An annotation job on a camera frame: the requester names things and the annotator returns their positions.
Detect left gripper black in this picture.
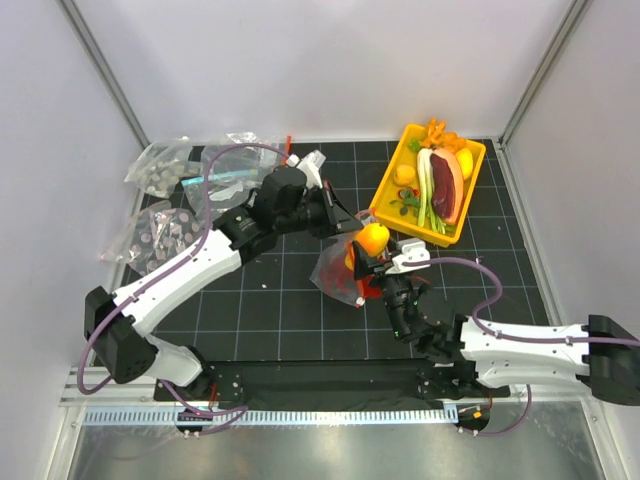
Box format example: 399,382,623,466
276,180,364,240

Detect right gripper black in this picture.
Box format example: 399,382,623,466
353,241,415,340

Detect orange toy pumpkin slice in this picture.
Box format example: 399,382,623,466
353,222,390,257

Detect red toy lobster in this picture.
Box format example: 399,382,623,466
314,256,382,308

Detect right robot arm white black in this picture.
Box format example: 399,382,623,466
350,240,639,406

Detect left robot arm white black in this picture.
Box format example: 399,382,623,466
85,166,362,400

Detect clear bag blue zipper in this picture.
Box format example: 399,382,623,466
200,132,288,221

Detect bag of pink discs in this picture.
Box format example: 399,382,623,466
100,200,202,276

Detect bag of white pieces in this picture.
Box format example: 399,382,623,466
124,136,203,199

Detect black grid mat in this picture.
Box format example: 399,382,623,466
153,139,550,361

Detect yellow plastic tray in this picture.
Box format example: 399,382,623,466
370,118,486,247

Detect toy radish with leaves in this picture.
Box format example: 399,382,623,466
389,186,421,217

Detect toy green onion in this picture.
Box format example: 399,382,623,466
417,148,446,234

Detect green toy grapes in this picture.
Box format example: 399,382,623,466
408,140,421,153

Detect toy meat slab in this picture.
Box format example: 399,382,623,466
430,148,464,225

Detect yellow toy lemon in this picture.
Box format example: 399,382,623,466
456,148,474,181

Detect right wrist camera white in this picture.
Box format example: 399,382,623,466
386,238,431,275

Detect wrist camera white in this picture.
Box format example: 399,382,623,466
386,238,431,275
285,150,326,189

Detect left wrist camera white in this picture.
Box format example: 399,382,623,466
285,150,326,189

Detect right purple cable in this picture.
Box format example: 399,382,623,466
404,257,640,439

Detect purple cable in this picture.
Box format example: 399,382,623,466
78,143,296,441
404,257,640,439

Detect slotted cable duct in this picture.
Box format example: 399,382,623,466
82,405,458,427

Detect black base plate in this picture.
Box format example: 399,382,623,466
153,358,511,411

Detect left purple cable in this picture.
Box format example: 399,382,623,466
78,143,296,441

